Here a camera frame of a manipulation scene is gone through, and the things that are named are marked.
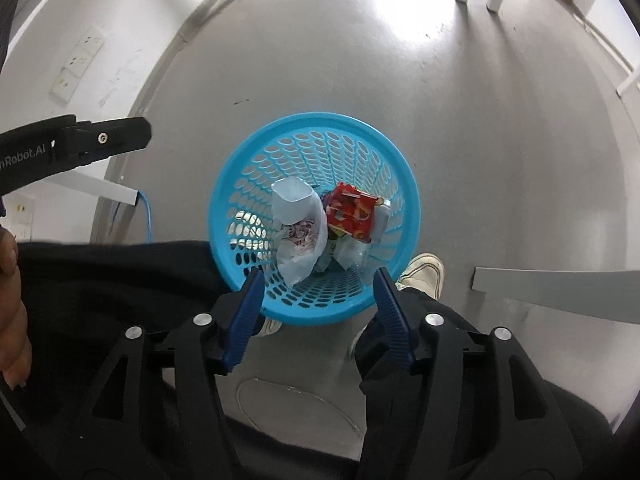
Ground person's white right shoe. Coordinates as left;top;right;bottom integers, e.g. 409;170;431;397
395;254;446;302

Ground person's left leg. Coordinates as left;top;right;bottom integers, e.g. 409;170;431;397
15;240;253;480

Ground person's white left shoe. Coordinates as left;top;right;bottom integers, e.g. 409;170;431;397
250;317;284;337

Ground white paper cup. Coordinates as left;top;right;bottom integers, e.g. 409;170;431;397
271;177;317;224

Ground person's left hand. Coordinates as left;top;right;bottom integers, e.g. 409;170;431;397
0;229;32;390

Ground clear crinkled plastic bag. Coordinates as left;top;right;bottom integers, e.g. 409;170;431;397
334;204;392;272

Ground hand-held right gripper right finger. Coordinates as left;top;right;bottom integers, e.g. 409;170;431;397
354;267;587;480

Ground blue plastic mesh basket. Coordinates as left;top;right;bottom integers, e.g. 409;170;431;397
207;111;420;327

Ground person's white shoe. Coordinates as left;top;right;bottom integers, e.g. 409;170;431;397
395;254;446;302
250;317;284;337

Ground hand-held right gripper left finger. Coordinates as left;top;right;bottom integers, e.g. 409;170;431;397
56;267;266;480

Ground blue cable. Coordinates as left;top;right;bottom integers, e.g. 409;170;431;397
136;192;155;244

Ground red snack wrapper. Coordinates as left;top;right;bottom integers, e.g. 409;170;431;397
324;182;377;242

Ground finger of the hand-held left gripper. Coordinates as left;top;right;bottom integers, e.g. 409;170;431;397
59;116;153;167

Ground white wall sockets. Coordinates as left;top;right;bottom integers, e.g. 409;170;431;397
49;27;104;104

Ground translucent white plastic bag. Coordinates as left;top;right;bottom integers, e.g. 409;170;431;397
276;200;331;289

